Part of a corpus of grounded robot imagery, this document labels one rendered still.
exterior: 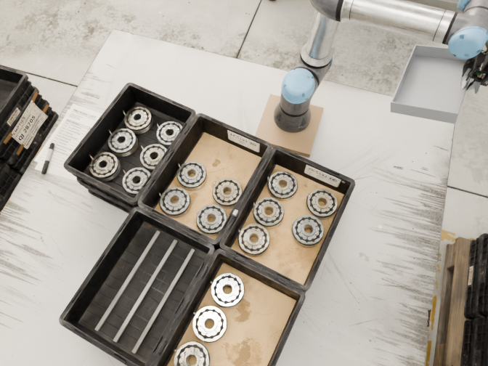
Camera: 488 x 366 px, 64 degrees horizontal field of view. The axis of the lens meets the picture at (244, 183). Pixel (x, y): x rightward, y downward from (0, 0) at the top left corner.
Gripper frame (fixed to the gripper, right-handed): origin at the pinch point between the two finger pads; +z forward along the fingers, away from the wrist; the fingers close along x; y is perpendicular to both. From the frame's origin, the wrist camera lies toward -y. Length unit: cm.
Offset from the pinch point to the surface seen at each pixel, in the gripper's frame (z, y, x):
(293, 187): 21, 46, -40
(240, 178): 24, 48, -59
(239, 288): 21, 84, -44
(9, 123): 57, 51, -180
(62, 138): 37, 54, -137
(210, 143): 24, 39, -74
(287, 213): 24, 54, -39
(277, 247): 24, 66, -37
